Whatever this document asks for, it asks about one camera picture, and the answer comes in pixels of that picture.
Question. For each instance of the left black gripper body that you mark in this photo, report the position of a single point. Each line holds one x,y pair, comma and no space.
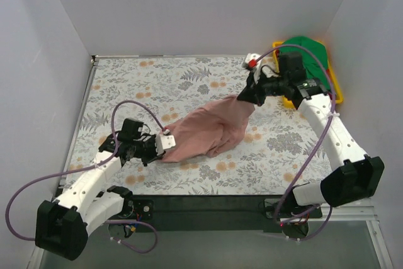
150,150

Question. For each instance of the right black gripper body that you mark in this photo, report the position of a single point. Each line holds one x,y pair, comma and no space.
255,86

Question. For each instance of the pink t shirt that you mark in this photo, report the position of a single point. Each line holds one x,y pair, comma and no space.
210,130

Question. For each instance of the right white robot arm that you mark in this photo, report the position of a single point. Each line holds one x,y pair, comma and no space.
355,175

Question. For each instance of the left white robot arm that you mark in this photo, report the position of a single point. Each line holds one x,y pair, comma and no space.
64,225

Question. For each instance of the green t shirt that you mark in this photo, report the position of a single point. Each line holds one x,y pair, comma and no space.
316,48

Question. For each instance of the floral patterned table mat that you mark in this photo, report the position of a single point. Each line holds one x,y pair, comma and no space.
277,146

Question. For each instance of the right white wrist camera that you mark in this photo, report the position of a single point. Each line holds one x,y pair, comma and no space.
258,67

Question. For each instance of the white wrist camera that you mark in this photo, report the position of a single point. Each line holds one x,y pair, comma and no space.
165,141
258,67

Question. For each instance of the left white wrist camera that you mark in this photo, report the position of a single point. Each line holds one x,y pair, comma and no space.
165,141

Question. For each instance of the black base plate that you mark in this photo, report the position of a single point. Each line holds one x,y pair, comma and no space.
205,212

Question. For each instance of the aluminium mounting rail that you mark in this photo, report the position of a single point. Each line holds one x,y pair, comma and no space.
345,237

